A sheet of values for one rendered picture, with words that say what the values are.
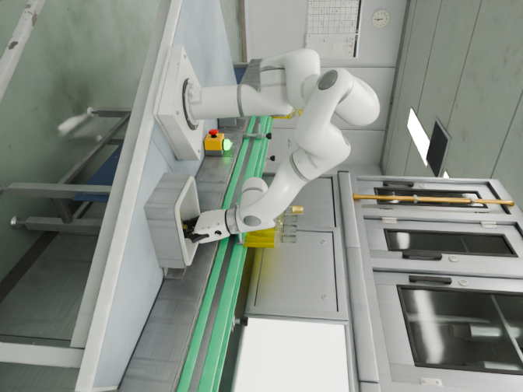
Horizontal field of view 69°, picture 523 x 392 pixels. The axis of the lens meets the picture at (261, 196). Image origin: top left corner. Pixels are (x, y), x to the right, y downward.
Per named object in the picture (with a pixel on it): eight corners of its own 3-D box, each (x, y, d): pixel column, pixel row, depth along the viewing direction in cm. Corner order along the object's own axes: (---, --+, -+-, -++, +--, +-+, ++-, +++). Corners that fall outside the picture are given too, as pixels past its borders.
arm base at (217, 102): (178, 102, 107) (233, 98, 104) (183, 67, 112) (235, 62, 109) (195, 133, 121) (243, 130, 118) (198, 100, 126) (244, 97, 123)
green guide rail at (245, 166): (219, 217, 128) (243, 218, 127) (219, 215, 127) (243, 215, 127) (268, 64, 270) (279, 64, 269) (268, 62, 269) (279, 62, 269)
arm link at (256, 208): (292, 145, 96) (235, 185, 107) (292, 180, 87) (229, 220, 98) (313, 164, 100) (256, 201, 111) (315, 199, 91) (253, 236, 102)
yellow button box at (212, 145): (204, 155, 157) (222, 155, 157) (202, 139, 153) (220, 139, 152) (208, 147, 163) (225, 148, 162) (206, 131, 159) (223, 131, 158)
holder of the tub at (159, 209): (162, 280, 115) (187, 281, 114) (143, 207, 99) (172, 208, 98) (178, 242, 129) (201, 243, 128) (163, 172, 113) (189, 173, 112)
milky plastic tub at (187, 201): (160, 267, 111) (189, 270, 110) (144, 206, 99) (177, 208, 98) (177, 229, 126) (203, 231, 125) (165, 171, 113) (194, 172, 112)
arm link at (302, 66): (315, 106, 97) (312, 40, 94) (255, 113, 115) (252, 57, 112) (338, 106, 103) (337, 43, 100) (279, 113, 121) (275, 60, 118)
